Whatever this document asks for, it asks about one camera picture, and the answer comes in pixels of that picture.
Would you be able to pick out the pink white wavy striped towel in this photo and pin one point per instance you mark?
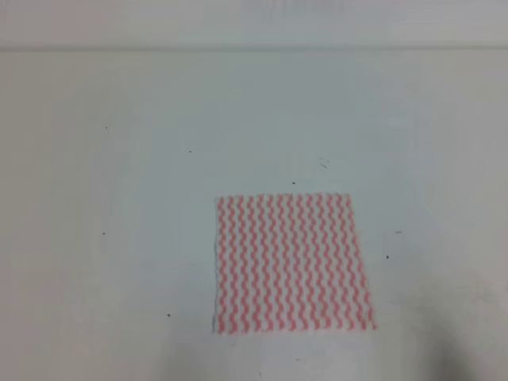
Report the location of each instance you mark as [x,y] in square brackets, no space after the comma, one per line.
[289,263]

